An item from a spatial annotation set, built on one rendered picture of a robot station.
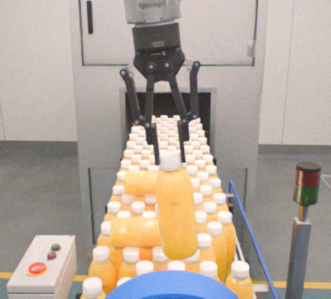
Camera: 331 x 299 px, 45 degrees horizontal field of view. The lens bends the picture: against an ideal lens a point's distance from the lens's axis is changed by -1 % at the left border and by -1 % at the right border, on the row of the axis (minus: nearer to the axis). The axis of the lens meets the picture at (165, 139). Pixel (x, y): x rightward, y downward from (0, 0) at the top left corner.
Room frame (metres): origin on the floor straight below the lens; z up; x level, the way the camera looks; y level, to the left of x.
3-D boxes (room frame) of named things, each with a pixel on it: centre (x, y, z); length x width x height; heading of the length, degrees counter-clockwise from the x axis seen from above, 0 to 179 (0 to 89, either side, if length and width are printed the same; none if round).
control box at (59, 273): (0.79, 0.28, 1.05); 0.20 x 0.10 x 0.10; 0
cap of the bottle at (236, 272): (0.77, -0.17, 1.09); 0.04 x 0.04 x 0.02
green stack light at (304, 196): (0.97, -0.37, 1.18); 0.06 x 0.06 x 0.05
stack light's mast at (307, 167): (0.97, -0.37, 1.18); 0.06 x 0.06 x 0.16
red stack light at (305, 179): (0.97, -0.37, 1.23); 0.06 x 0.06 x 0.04
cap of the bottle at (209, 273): (0.77, -0.10, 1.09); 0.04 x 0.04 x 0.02
